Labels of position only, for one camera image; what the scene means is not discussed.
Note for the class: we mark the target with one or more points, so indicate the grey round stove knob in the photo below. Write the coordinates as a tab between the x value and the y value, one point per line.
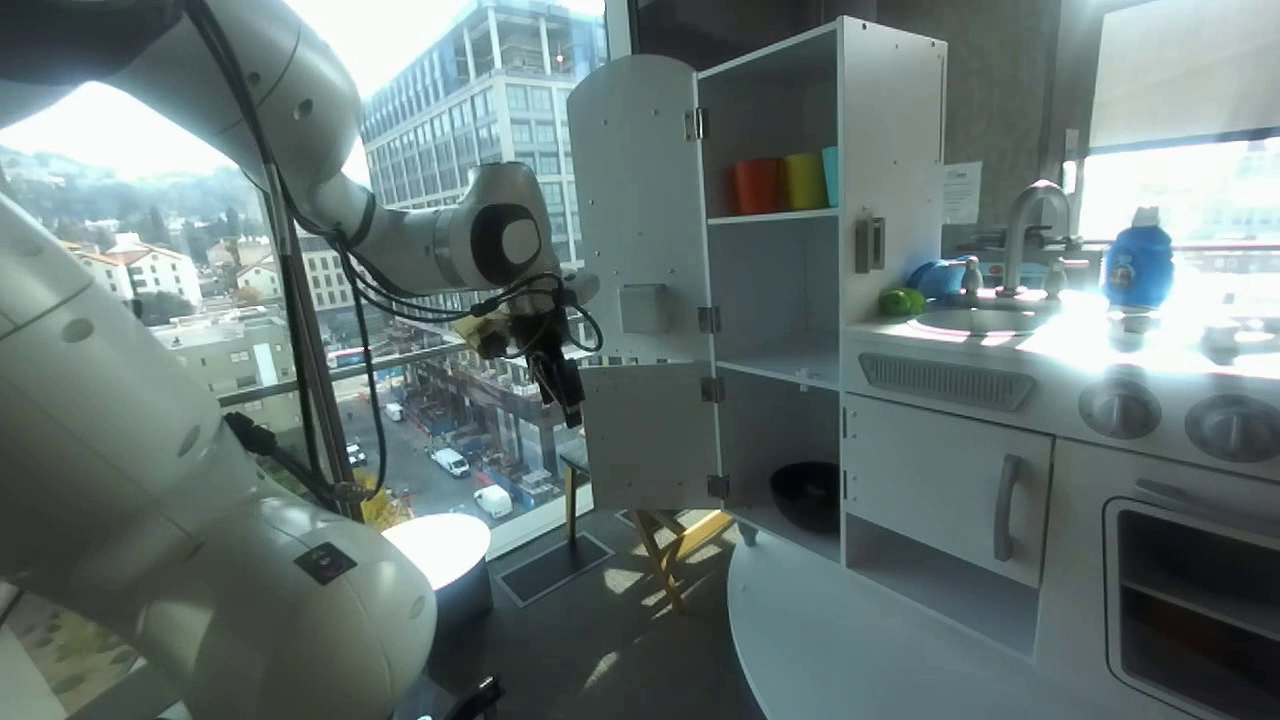
1232	426
1117	405

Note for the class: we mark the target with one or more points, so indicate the white paper notice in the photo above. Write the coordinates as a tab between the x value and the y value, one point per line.
961	194

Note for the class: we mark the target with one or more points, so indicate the round white pedestal table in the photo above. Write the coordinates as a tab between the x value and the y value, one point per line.
853	641

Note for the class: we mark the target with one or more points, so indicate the grey toy faucet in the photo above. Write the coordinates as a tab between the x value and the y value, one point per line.
1037	215

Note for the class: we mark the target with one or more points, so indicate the teal blue cup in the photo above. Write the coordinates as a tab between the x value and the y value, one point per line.
829	176

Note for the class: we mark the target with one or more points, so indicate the yellow green cup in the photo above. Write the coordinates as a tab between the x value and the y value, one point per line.
801	183

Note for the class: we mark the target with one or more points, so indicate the black bowl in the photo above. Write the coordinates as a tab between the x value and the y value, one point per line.
807	496

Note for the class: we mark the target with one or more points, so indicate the blue bottle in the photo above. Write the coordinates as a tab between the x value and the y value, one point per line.
1139	267

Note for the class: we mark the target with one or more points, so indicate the white toy kitchen cabinet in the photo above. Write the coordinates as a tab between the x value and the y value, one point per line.
892	123

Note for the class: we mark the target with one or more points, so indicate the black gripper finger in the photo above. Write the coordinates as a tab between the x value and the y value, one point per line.
568	392
557	396

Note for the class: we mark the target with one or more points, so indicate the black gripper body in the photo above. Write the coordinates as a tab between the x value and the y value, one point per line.
544	339

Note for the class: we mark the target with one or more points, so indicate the white round stool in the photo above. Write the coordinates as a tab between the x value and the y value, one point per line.
438	551

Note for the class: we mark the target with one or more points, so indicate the wooden chair grey cushion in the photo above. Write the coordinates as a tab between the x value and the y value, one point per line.
687	536

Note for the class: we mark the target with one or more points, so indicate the blue toy pot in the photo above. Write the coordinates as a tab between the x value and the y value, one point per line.
946	278

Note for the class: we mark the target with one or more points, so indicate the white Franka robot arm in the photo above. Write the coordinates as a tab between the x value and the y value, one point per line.
134	467

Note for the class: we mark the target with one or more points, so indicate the orange cup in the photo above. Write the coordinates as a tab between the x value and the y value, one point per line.
759	186

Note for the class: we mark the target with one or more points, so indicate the white oven door with window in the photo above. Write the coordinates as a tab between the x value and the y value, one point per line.
1073	602

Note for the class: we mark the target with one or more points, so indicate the black floor stand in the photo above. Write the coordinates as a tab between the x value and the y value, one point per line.
553	565

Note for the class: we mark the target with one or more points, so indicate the green toy item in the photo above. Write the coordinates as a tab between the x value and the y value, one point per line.
903	302

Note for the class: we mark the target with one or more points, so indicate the wrist camera with yellow tape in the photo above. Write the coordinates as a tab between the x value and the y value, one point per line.
482	333

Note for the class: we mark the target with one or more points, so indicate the tall glass office building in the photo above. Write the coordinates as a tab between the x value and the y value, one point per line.
494	105

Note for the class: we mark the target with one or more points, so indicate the grey roller blind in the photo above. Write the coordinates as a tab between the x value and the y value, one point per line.
1187	66

